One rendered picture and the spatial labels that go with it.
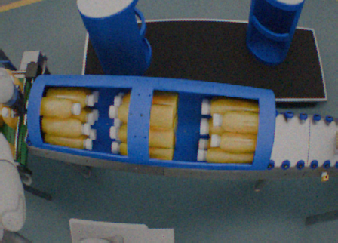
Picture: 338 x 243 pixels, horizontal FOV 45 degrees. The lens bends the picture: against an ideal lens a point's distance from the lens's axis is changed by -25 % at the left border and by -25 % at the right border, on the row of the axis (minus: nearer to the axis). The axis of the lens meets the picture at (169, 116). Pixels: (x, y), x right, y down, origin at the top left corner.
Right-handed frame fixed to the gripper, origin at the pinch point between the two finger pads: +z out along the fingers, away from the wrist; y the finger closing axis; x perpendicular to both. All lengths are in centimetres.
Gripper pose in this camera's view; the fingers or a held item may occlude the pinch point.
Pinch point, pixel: (23, 110)
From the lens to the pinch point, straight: 179.2
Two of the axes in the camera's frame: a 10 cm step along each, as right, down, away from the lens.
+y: -0.9, 9.6, -2.5
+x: 9.9, 0.8, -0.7
